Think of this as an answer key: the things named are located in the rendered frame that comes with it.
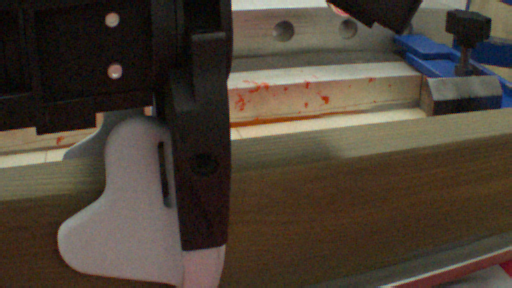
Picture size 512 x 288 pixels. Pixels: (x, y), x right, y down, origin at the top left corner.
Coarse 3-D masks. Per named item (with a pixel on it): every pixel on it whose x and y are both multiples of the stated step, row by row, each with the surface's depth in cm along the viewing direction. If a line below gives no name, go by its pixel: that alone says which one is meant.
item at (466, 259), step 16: (480, 240) 26; (496, 240) 26; (432, 256) 25; (448, 256) 25; (464, 256) 25; (480, 256) 25; (496, 256) 25; (368, 272) 25; (384, 272) 24; (400, 272) 24; (416, 272) 24; (432, 272) 24; (448, 272) 25; (464, 272) 25
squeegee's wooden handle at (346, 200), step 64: (384, 128) 23; (448, 128) 23; (0, 192) 18; (64, 192) 19; (256, 192) 21; (320, 192) 22; (384, 192) 23; (448, 192) 24; (0, 256) 19; (256, 256) 22; (320, 256) 23; (384, 256) 24
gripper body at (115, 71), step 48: (0, 0) 13; (48, 0) 14; (96, 0) 14; (144, 0) 15; (192, 0) 15; (0, 48) 15; (48, 48) 15; (96, 48) 15; (144, 48) 16; (0, 96) 14; (48, 96) 15; (96, 96) 16; (144, 96) 16
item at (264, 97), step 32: (352, 64) 51; (384, 64) 52; (256, 96) 46; (288, 96) 47; (320, 96) 48; (352, 96) 48; (384, 96) 49; (416, 96) 50; (32, 128) 41; (96, 128) 43
